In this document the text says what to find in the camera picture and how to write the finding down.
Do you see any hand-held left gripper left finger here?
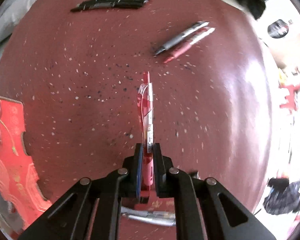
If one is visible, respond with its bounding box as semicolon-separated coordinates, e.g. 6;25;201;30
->
17;143;143;240

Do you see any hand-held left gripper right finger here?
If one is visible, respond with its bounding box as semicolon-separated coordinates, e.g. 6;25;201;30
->
153;142;277;240

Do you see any silver pen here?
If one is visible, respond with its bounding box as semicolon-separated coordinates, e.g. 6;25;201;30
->
121;211;176;227

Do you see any red gel pen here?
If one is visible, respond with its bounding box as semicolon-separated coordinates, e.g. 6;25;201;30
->
136;71;155;204

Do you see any red cardboard box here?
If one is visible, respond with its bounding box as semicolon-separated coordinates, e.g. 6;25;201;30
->
0;94;53;239

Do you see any red marker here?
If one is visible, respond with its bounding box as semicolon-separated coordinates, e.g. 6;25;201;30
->
163;27;216;64

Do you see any dark plaid cloth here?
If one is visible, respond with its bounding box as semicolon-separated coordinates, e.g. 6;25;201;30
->
263;177;300;215

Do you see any black marker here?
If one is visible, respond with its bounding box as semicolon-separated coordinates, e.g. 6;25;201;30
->
154;21;210;56

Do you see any red stool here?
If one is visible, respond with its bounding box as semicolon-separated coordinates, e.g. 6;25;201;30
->
278;82;300;111

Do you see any brown cardboard box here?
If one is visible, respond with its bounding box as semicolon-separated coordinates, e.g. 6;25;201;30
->
269;31;300;68

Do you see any round black disc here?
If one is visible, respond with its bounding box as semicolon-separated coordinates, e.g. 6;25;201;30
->
267;19;289;39

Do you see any grey sofa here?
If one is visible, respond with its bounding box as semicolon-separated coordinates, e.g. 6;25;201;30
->
0;0;37;53

